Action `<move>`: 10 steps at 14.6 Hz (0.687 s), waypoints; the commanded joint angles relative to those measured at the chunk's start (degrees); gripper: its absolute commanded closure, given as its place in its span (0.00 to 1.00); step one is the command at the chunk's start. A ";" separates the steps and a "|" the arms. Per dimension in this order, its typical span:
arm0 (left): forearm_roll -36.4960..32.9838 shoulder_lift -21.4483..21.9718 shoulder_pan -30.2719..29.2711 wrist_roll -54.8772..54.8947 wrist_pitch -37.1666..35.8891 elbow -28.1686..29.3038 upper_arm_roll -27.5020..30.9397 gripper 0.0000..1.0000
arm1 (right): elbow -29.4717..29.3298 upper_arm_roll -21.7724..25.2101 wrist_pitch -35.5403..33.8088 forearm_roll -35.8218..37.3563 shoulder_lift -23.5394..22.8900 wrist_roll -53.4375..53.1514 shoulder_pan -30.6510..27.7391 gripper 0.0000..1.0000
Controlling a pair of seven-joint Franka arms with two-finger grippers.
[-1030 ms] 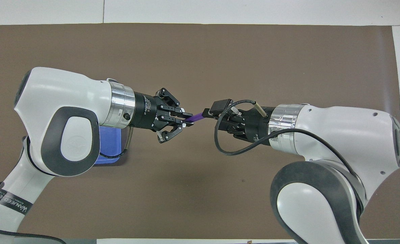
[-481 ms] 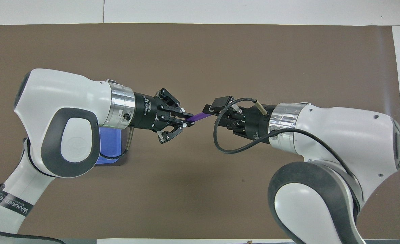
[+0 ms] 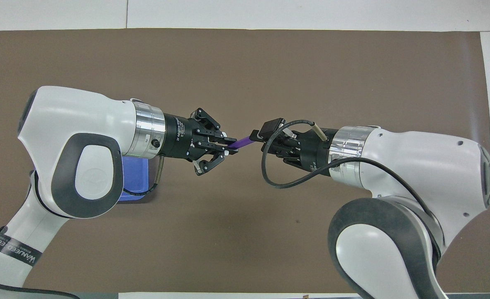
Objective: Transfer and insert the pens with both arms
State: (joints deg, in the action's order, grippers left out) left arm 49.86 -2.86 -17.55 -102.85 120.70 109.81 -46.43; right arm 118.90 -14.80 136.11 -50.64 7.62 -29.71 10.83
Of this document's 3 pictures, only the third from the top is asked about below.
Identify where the black hanging cable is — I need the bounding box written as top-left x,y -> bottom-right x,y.
0,276 -> 81,299

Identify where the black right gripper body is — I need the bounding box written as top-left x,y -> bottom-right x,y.
295,128 -> 339,173

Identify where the brown table mat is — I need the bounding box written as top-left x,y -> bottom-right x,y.
0,28 -> 490,293

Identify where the blue plastic tray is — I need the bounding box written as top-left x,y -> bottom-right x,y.
118,157 -> 149,204

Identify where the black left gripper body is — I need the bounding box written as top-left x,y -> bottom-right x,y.
162,114 -> 202,160

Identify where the purple marker pen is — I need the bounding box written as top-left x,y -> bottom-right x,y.
228,136 -> 257,151

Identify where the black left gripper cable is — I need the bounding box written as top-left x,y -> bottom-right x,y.
122,156 -> 164,196

